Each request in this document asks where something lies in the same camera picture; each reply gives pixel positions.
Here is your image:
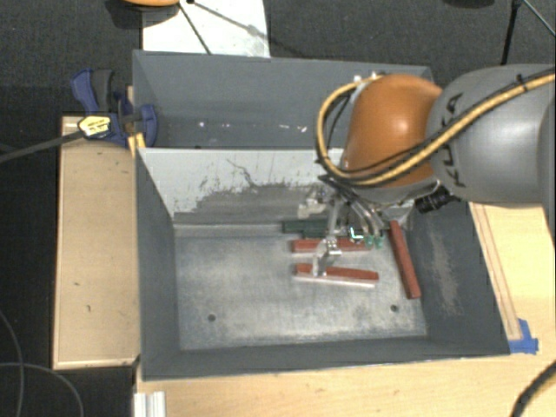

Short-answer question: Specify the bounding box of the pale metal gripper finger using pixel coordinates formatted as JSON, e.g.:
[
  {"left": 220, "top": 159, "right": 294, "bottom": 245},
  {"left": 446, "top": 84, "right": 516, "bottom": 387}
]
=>
[
  {"left": 310, "top": 237, "right": 329, "bottom": 278},
  {"left": 320, "top": 240, "right": 344, "bottom": 278}
]

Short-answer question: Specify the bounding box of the black cylinder on white bracket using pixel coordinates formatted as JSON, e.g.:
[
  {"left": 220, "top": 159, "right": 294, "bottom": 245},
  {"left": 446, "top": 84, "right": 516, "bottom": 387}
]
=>
[{"left": 382, "top": 187, "right": 461, "bottom": 223}]

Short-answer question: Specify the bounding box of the dark green flat block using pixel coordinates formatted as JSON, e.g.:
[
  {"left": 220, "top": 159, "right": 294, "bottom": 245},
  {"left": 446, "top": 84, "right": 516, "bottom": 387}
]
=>
[{"left": 281, "top": 217, "right": 328, "bottom": 238}]

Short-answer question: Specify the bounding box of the grey metal bin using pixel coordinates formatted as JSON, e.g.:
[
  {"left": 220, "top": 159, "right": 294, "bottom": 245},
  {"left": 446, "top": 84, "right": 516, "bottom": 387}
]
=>
[{"left": 131, "top": 49, "right": 512, "bottom": 381}]

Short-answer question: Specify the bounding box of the red-brown flat block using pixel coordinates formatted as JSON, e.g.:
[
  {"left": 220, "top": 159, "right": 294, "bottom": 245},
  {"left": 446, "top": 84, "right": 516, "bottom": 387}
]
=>
[
  {"left": 387, "top": 219, "right": 423, "bottom": 301},
  {"left": 289, "top": 237, "right": 371, "bottom": 255},
  {"left": 291, "top": 261, "right": 381, "bottom": 289}
]

